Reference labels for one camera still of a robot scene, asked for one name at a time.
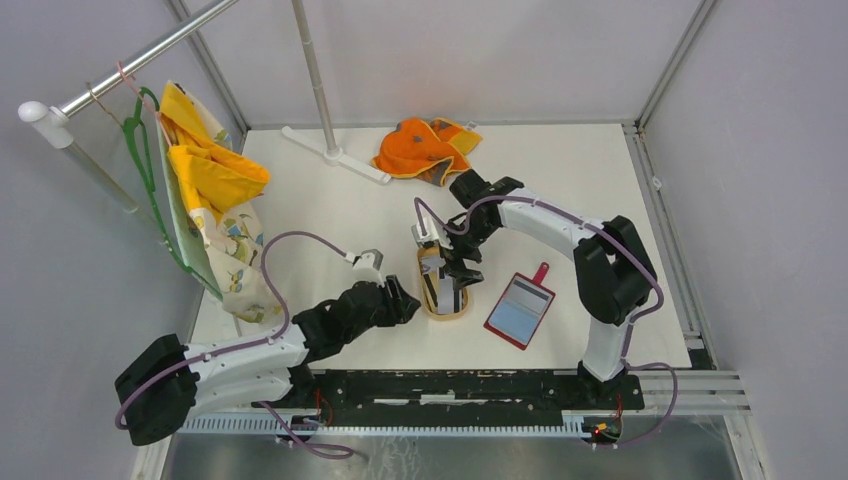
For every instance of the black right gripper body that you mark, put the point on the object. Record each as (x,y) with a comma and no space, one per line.
(465,246)

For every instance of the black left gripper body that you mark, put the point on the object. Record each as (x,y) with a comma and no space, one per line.
(389,312)

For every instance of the white card black stripe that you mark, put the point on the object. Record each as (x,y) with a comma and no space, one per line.
(448,299)

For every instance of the white card dark stripe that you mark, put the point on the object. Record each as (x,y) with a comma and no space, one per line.
(525,293)

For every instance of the red leather card holder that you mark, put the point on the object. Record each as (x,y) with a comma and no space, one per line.
(512,323)

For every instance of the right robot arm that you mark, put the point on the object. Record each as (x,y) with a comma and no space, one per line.
(617,283)

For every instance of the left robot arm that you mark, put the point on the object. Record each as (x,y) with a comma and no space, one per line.
(171,382)

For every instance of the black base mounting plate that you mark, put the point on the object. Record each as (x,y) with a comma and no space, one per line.
(459,398)

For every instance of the orange yellow cloth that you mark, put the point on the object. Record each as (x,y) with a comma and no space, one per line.
(430,150)

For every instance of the white rack stand base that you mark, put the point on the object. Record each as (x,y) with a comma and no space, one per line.
(336,157)

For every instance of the vertical metal pole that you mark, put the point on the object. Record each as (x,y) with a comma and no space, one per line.
(314,73)

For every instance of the yellow patterned hanging cloth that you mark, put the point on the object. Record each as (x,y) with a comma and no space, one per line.
(217,186)

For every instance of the green clothes hanger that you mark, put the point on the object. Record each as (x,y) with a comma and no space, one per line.
(178,233)

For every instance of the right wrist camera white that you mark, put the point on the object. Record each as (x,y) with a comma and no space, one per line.
(429,234)

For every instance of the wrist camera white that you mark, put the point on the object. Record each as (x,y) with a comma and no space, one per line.
(429,234)
(366,266)

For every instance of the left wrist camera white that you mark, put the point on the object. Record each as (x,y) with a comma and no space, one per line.
(366,266)

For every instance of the metal hanging rail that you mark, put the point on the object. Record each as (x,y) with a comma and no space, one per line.
(50,121)

